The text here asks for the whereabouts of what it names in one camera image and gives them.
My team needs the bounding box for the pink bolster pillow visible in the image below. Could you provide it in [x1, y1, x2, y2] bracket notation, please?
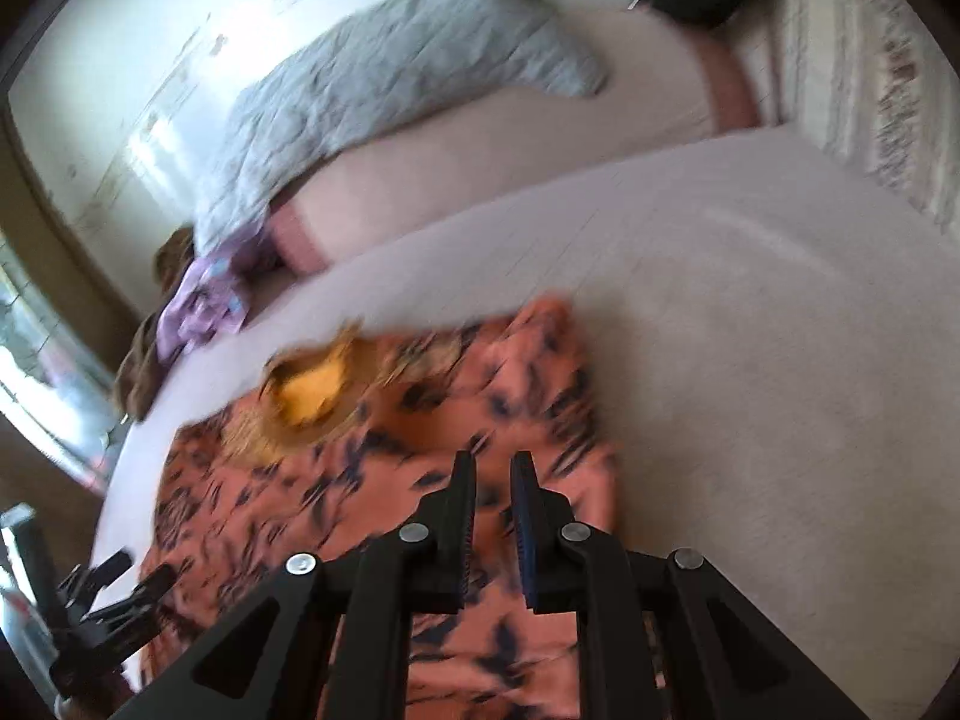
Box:
[266, 7, 758, 275]

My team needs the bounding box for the orange black floral garment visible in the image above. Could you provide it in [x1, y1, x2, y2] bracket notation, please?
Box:
[139, 296, 668, 720]

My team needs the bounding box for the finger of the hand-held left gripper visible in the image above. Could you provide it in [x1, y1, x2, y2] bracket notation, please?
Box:
[56, 550, 136, 617]
[96, 565, 181, 621]

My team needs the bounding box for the striped cream pillow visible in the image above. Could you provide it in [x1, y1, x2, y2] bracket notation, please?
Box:
[750, 0, 960, 233]

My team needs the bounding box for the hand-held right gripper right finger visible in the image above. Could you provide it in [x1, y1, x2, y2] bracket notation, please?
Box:
[510, 452, 871, 720]

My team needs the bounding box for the brown fleece cloth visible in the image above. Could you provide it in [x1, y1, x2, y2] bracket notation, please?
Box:
[112, 229, 197, 421]

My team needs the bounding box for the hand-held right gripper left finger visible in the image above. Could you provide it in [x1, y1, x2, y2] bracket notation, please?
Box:
[112, 451, 479, 720]

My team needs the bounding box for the grey quilted blanket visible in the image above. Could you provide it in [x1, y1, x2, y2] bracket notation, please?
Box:
[191, 0, 608, 256]

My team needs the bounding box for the pink quilted bedspread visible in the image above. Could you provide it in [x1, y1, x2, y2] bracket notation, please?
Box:
[90, 124, 960, 720]

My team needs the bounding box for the purple floral cloth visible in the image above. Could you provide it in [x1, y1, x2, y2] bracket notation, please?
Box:
[154, 236, 282, 361]

